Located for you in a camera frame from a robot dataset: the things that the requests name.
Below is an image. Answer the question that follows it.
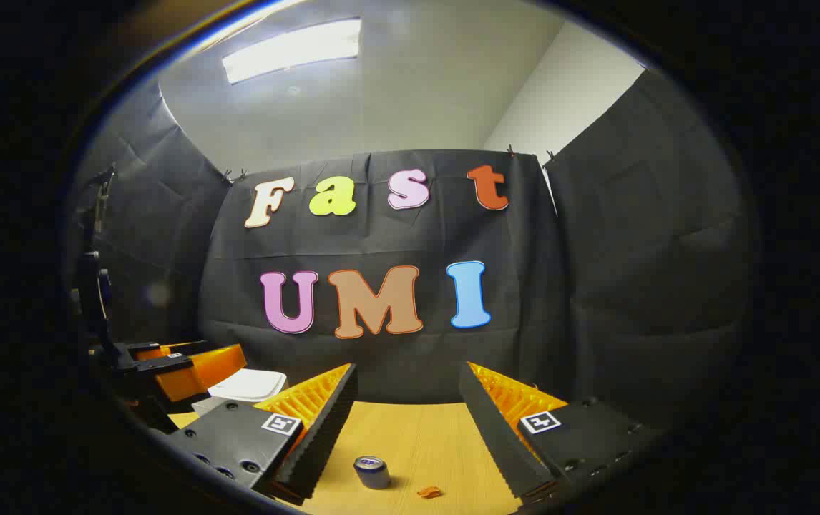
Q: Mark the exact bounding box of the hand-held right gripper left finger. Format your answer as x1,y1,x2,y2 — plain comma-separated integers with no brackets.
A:
167,363,359,505

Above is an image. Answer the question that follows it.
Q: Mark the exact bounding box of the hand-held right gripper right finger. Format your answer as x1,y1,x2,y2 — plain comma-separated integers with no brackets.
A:
459,361,668,501

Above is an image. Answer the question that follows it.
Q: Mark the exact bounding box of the white desktop garbage bin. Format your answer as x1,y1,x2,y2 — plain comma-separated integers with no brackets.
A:
192,368,289,417

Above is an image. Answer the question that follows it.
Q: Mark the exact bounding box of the silver blue pop can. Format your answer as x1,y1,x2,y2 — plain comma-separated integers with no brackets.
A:
353,456,391,490

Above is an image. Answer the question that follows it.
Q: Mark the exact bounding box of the wooden desktop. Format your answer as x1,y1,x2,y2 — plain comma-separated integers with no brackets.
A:
167,401,529,515

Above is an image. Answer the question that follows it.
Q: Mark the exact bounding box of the black backdrop cloth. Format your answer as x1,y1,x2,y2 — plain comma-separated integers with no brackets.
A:
70,68,761,437

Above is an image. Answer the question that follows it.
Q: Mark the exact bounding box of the ceiling light panel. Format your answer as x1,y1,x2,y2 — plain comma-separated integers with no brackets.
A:
222,18,362,85

